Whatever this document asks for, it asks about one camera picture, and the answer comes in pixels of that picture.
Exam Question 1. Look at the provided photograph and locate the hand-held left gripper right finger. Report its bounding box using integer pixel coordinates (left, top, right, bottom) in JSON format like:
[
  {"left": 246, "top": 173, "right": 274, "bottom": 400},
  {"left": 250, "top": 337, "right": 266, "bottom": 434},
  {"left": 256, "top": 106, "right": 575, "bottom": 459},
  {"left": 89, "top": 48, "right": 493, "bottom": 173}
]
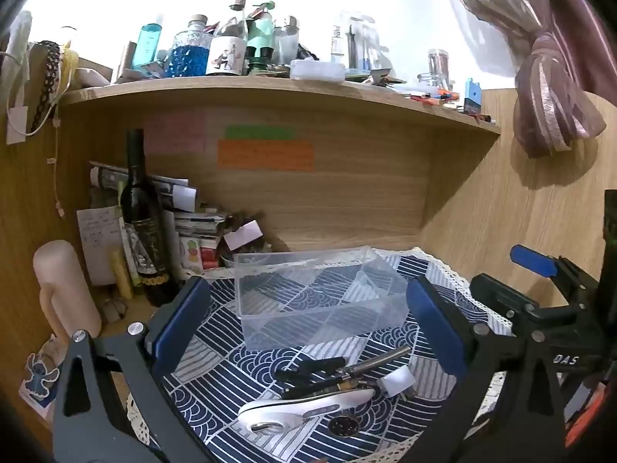
[{"left": 406, "top": 276, "right": 566, "bottom": 463}]

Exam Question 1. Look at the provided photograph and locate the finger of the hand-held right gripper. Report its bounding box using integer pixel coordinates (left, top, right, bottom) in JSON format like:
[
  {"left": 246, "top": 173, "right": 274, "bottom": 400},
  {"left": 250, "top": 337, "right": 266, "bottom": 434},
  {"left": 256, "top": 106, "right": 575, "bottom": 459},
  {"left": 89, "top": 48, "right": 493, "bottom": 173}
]
[
  {"left": 510, "top": 244, "right": 603, "bottom": 300},
  {"left": 470, "top": 273, "right": 541, "bottom": 330}
]

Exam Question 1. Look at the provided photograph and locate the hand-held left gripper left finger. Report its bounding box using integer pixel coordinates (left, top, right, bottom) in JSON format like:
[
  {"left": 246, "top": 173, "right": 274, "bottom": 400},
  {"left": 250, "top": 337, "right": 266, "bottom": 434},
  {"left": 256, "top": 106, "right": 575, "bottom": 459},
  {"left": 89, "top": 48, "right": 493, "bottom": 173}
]
[{"left": 52, "top": 276, "right": 214, "bottom": 463}]

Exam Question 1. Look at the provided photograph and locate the black and silver pen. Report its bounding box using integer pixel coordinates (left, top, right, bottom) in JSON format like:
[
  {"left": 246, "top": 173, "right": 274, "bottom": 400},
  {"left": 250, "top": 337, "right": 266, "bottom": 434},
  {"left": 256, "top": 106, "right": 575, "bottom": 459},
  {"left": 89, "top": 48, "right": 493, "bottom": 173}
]
[{"left": 282, "top": 346, "right": 413, "bottom": 399}]

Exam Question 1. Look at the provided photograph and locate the clear plastic box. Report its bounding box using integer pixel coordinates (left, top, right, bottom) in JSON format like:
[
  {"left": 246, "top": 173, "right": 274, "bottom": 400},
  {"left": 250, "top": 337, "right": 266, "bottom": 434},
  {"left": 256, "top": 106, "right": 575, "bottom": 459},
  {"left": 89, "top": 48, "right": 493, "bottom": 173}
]
[{"left": 234, "top": 246, "right": 410, "bottom": 352}]

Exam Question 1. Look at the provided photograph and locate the white hair trimmer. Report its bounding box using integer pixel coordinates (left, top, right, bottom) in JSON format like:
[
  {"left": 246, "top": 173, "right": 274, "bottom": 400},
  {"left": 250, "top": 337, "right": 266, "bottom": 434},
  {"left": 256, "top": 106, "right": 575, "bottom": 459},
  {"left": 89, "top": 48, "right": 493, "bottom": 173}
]
[{"left": 238, "top": 386, "right": 377, "bottom": 436}]

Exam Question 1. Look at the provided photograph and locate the blue patterned table cloth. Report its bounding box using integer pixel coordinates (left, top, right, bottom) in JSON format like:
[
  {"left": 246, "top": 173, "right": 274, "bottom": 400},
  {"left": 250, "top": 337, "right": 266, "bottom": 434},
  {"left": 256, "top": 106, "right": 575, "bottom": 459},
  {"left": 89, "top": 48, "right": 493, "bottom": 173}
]
[{"left": 126, "top": 247, "right": 514, "bottom": 463}]

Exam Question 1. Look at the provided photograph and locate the small white plastic piece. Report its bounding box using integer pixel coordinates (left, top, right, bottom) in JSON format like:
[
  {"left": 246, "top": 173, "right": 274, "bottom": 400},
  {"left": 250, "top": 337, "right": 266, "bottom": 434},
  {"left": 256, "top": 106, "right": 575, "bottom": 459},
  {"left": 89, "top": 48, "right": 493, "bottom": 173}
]
[{"left": 376, "top": 367, "right": 416, "bottom": 396}]

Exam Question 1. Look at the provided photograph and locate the yellow stick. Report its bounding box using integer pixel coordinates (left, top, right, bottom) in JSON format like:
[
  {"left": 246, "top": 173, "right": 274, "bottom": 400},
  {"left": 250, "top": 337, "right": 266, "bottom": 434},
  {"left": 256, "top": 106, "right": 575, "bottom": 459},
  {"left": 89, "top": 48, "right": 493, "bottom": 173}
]
[{"left": 110, "top": 247, "right": 135, "bottom": 300}]

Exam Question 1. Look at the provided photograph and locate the stack of small boxes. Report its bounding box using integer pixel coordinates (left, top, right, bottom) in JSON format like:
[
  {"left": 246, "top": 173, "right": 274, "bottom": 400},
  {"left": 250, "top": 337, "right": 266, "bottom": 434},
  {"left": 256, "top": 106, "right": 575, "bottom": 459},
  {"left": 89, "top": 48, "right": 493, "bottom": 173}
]
[{"left": 174, "top": 207, "right": 228, "bottom": 271}]

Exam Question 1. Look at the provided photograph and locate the dark wine bottle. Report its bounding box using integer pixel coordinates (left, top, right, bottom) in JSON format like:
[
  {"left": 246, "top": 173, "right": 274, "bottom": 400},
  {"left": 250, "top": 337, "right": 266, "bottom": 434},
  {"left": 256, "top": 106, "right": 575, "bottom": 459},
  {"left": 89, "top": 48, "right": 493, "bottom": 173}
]
[{"left": 119, "top": 128, "right": 180, "bottom": 307}]

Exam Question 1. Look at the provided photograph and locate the white and purple tag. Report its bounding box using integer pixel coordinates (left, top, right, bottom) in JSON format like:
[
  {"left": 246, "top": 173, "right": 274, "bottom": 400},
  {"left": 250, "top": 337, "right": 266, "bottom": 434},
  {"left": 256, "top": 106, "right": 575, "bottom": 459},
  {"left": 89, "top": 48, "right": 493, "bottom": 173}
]
[{"left": 223, "top": 219, "right": 263, "bottom": 252}]

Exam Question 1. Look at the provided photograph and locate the white handwritten note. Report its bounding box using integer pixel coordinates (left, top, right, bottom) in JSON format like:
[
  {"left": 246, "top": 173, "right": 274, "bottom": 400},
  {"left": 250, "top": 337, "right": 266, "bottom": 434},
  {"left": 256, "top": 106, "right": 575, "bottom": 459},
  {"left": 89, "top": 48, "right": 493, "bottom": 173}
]
[{"left": 77, "top": 206, "right": 127, "bottom": 286}]

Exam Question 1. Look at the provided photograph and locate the round metal trimmer head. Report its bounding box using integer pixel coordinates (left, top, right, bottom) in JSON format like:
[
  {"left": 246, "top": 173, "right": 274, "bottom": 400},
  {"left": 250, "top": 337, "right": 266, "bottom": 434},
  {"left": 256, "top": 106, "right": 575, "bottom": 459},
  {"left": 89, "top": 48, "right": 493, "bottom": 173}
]
[{"left": 328, "top": 415, "right": 360, "bottom": 437}]

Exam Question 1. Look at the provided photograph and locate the rolled printed paper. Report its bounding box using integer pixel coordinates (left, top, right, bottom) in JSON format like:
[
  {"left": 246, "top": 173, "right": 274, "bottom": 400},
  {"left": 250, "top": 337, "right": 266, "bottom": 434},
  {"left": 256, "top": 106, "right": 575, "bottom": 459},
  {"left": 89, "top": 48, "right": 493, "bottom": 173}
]
[{"left": 89, "top": 161, "right": 198, "bottom": 212}]

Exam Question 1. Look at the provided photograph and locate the blue cartoon sticker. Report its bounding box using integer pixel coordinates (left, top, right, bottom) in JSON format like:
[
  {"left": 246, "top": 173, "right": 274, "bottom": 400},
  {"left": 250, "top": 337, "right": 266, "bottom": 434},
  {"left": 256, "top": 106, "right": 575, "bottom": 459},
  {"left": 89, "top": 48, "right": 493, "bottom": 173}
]
[{"left": 24, "top": 353, "right": 61, "bottom": 399}]

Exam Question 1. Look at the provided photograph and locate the mauve curtain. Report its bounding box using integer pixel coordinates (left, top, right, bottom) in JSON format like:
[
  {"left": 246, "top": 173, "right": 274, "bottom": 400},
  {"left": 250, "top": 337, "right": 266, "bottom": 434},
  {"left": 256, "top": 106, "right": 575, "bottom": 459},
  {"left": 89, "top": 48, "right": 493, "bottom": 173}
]
[{"left": 431, "top": 0, "right": 608, "bottom": 159}]

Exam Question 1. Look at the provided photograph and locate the orange sticky note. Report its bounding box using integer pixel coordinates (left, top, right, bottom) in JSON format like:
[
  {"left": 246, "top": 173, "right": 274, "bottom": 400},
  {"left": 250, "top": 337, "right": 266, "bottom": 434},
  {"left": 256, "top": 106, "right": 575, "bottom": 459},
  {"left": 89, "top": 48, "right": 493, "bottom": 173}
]
[{"left": 217, "top": 140, "right": 315, "bottom": 172}]

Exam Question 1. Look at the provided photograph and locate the pink sticky note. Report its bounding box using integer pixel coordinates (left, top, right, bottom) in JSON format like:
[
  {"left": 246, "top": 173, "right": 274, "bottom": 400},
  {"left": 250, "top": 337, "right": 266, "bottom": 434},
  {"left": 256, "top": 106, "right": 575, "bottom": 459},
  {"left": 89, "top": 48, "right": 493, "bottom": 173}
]
[{"left": 143, "top": 112, "right": 208, "bottom": 154}]

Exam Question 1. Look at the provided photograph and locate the green sticky note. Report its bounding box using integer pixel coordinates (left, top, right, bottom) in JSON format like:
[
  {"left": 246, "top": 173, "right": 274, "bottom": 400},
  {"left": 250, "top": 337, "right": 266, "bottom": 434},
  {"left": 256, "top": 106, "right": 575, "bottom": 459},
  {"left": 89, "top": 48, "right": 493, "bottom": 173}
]
[{"left": 224, "top": 125, "right": 294, "bottom": 140}]

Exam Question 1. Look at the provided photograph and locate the glass jar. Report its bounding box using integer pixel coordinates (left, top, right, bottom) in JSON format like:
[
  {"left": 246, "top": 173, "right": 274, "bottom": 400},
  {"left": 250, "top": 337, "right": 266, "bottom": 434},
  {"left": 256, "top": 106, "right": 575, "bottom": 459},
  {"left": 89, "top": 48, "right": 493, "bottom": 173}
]
[{"left": 427, "top": 49, "right": 451, "bottom": 88}]

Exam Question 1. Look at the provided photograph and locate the wooden shelf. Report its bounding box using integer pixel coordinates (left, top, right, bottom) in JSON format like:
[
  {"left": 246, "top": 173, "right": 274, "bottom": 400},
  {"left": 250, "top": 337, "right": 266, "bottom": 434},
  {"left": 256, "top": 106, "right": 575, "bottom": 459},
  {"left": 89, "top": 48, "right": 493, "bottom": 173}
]
[{"left": 58, "top": 74, "right": 502, "bottom": 142}]

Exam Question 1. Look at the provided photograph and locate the glass bottle with blue beads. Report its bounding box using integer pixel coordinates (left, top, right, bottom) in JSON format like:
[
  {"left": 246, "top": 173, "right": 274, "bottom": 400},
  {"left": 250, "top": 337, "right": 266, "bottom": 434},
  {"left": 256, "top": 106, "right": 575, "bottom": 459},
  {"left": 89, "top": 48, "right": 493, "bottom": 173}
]
[{"left": 166, "top": 14, "right": 215, "bottom": 78}]

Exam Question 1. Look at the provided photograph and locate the teal plastic bottle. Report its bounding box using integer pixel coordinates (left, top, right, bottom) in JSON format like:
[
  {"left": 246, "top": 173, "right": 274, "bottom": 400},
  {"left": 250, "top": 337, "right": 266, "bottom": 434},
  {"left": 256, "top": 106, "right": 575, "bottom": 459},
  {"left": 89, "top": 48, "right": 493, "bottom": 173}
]
[{"left": 132, "top": 23, "right": 162, "bottom": 68}]

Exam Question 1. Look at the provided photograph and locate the clear plastic container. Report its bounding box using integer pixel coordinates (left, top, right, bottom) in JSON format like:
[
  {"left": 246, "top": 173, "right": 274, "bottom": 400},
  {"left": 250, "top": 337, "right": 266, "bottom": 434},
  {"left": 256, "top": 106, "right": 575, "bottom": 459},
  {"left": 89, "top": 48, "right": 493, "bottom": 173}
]
[{"left": 289, "top": 59, "right": 346, "bottom": 82}]

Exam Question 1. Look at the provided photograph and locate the clear bottle with illustrated label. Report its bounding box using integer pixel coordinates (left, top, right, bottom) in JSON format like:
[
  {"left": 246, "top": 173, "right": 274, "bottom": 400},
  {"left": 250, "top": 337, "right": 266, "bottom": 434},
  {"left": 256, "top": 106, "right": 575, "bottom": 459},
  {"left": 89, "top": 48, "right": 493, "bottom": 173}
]
[{"left": 206, "top": 0, "right": 250, "bottom": 76}]

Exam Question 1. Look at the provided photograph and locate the slim clear bottle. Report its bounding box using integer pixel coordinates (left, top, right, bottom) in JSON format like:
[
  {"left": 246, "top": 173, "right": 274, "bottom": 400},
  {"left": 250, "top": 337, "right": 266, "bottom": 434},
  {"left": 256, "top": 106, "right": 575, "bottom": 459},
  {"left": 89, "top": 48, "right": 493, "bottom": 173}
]
[{"left": 330, "top": 24, "right": 348, "bottom": 64}]

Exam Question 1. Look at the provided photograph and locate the green spray bottle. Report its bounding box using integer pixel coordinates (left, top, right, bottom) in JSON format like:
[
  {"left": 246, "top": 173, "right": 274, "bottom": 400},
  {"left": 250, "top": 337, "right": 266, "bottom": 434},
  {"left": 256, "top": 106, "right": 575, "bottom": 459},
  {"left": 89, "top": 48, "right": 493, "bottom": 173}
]
[{"left": 246, "top": 1, "right": 276, "bottom": 73}]

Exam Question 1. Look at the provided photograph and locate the small frosted bottle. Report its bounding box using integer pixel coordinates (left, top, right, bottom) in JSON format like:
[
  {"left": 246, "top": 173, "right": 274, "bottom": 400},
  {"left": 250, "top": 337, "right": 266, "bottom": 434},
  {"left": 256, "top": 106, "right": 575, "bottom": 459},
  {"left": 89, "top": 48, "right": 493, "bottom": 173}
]
[{"left": 275, "top": 15, "right": 300, "bottom": 64}]

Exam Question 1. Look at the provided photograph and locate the white charger with cable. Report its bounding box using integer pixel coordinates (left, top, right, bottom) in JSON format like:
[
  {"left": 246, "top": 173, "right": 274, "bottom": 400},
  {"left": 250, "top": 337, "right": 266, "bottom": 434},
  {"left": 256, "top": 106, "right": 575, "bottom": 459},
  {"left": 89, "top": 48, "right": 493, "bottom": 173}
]
[{"left": 6, "top": 106, "right": 27, "bottom": 145}]

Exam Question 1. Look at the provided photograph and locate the black patterned strap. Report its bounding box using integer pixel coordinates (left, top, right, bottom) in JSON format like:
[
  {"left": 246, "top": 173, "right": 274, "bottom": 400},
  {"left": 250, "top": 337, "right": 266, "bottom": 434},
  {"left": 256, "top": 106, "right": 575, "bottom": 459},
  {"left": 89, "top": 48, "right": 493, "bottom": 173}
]
[{"left": 30, "top": 41, "right": 63, "bottom": 133}]

